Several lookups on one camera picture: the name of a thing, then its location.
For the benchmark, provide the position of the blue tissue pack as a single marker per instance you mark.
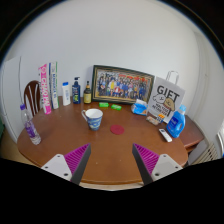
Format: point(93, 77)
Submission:
point(139, 108)

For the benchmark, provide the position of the amber bottle with yellow label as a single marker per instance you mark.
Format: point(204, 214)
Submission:
point(87, 96)

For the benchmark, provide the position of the blue detergent bottle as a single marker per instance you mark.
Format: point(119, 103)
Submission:
point(175, 125)

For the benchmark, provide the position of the white wall radiator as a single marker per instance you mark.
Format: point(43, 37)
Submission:
point(207, 154)

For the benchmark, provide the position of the dark blue pump bottle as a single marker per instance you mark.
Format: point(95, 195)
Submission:
point(76, 93)

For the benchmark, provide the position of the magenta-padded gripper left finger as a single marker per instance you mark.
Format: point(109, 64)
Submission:
point(75, 159)

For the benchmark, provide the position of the framed group photo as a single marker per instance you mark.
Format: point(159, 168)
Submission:
point(121, 85)

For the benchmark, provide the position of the small orange and blue box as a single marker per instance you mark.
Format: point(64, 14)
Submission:
point(160, 118)

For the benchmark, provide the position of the tall pink and white box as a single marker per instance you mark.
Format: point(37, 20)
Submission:
point(45, 90)

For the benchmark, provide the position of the dark wooden chair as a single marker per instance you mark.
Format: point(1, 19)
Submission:
point(31, 96)

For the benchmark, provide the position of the tall white and green box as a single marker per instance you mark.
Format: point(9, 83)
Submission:
point(54, 85)

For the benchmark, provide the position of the flat round red coaster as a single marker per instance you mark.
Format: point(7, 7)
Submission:
point(117, 129)

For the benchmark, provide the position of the white printed paper gift bag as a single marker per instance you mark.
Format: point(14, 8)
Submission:
point(165, 96)

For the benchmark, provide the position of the blue patterned ceramic mug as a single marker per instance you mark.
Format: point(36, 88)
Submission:
point(94, 119)

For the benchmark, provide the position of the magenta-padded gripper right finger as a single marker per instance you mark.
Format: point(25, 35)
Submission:
point(148, 160)

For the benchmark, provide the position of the white bottle with blue cap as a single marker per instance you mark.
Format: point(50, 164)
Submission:
point(66, 95)

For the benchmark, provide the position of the clear purple-capped water bottle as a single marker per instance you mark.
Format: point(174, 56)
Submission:
point(31, 128)

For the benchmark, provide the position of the patterned snack packet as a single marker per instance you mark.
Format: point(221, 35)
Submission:
point(152, 120)

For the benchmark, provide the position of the white remote control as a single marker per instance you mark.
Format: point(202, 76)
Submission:
point(165, 135)

